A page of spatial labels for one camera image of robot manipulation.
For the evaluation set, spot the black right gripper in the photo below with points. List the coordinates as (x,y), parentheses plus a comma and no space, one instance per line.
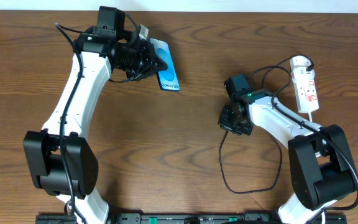
(229,121)

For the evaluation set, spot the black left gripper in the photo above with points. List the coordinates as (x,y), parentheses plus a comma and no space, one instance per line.
(148,58)

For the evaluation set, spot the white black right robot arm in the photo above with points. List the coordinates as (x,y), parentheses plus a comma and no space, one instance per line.
(321,164)

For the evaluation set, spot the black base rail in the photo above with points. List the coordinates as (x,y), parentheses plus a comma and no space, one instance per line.
(136,218)

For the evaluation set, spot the white power strip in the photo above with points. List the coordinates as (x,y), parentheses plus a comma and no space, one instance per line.
(302,73)

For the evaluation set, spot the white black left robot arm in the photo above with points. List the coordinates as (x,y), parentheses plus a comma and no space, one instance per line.
(59,157)

